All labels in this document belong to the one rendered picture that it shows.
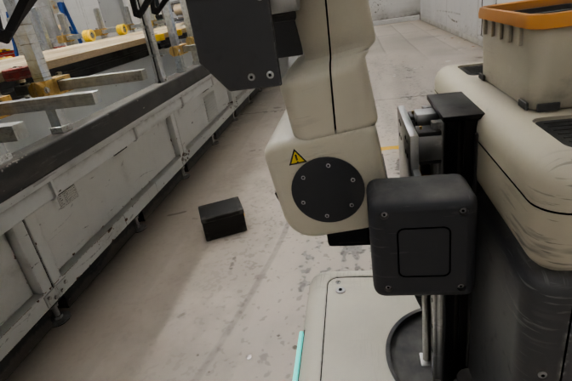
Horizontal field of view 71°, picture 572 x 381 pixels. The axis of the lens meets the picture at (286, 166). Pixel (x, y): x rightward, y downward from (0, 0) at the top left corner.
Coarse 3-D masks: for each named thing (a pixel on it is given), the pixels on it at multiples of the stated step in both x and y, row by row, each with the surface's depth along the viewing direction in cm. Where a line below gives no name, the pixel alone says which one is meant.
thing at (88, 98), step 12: (48, 96) 99; (60, 96) 96; (72, 96) 96; (84, 96) 95; (96, 96) 96; (0, 108) 100; (12, 108) 100; (24, 108) 99; (36, 108) 99; (48, 108) 98; (60, 108) 98
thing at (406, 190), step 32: (416, 128) 59; (416, 160) 57; (384, 192) 49; (416, 192) 48; (448, 192) 46; (384, 224) 48; (416, 224) 47; (448, 224) 46; (384, 256) 50; (416, 256) 49; (448, 256) 48; (384, 288) 52; (416, 288) 51; (448, 288) 50
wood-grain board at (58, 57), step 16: (160, 32) 245; (64, 48) 228; (80, 48) 197; (96, 48) 174; (112, 48) 182; (0, 64) 171; (16, 64) 153; (48, 64) 143; (64, 64) 151; (0, 80) 123
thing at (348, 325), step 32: (320, 288) 105; (352, 288) 103; (320, 320) 95; (352, 320) 93; (384, 320) 92; (416, 320) 92; (320, 352) 86; (352, 352) 85; (384, 352) 84; (416, 352) 84
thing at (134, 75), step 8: (112, 72) 122; (120, 72) 119; (128, 72) 118; (136, 72) 118; (144, 72) 119; (64, 80) 122; (72, 80) 122; (80, 80) 121; (88, 80) 121; (96, 80) 120; (104, 80) 120; (112, 80) 120; (120, 80) 119; (128, 80) 119; (136, 80) 119; (16, 88) 125; (24, 88) 125; (64, 88) 123; (72, 88) 123
